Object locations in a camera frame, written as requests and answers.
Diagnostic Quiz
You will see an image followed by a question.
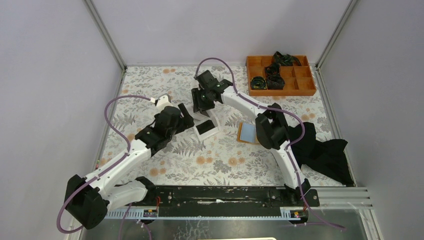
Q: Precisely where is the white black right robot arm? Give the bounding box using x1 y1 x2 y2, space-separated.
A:
191 77 311 206

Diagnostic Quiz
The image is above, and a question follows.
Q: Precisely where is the black cloth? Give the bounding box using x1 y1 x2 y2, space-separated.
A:
291 122 354 187

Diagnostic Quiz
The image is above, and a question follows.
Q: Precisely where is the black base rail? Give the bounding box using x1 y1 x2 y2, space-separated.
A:
133 185 320 218

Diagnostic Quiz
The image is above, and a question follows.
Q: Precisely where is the black credit card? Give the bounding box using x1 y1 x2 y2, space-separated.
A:
195 120 215 135

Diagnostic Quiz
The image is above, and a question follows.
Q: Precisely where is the orange wooden divided tray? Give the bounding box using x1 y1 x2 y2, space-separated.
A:
246 55 317 97

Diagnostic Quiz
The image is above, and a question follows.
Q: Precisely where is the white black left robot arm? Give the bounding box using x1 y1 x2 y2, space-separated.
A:
60 103 194 230

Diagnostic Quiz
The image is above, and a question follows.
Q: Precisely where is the dark brown rolled tie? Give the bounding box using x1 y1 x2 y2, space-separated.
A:
266 74 286 90

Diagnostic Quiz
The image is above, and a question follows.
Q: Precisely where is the white card box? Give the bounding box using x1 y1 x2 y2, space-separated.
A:
192 110 222 142

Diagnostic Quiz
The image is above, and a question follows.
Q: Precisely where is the yellow leather card holder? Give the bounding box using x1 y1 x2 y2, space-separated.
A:
236 122 260 145

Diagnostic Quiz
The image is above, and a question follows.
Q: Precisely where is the blue yellow rolled tie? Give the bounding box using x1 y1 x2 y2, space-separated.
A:
250 76 268 90

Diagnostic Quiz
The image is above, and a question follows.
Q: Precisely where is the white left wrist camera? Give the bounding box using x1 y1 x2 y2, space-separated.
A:
154 93 173 111

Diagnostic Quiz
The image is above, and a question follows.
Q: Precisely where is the floral patterned table mat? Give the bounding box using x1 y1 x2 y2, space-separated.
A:
95 65 345 187

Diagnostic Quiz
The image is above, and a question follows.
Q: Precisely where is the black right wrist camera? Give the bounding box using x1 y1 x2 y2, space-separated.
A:
195 70 219 90

